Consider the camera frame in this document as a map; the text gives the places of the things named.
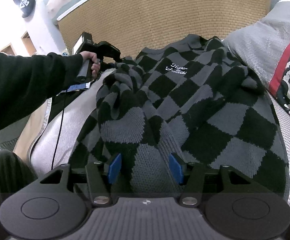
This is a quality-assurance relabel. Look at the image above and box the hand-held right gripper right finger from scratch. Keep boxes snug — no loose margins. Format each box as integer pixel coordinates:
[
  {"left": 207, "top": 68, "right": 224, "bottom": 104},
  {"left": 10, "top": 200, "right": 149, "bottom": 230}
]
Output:
[{"left": 168, "top": 152, "right": 253, "bottom": 205}]

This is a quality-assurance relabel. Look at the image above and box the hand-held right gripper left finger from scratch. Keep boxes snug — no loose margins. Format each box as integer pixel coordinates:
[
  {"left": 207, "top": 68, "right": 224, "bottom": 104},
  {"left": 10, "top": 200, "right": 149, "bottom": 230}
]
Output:
[{"left": 38, "top": 153, "right": 122, "bottom": 205}]

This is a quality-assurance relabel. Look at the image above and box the black grey checkered sweater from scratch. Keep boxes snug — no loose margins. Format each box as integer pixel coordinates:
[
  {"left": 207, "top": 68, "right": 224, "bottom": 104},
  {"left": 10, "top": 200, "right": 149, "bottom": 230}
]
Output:
[{"left": 70, "top": 34, "right": 289, "bottom": 198}]

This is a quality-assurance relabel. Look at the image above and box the person's left forearm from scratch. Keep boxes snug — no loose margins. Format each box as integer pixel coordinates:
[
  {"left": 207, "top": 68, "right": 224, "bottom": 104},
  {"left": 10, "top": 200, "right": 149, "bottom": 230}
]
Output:
[{"left": 0, "top": 50, "right": 83, "bottom": 153}]

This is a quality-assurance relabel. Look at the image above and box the person's left hand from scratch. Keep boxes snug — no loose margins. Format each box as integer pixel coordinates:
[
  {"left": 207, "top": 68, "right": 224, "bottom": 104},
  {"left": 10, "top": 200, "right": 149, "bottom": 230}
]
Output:
[{"left": 81, "top": 51, "right": 102, "bottom": 79}]

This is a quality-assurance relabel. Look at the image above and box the woven straw mattress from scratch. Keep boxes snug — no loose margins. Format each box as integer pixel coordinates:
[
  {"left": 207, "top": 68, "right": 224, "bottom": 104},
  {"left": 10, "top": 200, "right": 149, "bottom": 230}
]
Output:
[{"left": 57, "top": 0, "right": 279, "bottom": 53}]

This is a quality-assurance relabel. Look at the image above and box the pale green cushion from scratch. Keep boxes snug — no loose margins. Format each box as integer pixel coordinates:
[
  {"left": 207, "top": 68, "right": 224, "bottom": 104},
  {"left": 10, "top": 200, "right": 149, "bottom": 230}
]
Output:
[{"left": 43, "top": 0, "right": 90, "bottom": 25}]

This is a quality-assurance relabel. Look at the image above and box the person's leg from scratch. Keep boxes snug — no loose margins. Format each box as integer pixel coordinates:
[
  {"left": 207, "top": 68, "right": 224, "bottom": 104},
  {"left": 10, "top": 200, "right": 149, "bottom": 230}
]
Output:
[{"left": 0, "top": 150, "right": 39, "bottom": 200}]

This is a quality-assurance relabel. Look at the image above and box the patchwork dragon print quilt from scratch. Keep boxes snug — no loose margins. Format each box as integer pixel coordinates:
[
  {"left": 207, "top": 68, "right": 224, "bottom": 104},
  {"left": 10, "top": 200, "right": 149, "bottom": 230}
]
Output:
[{"left": 221, "top": 0, "right": 290, "bottom": 123}]

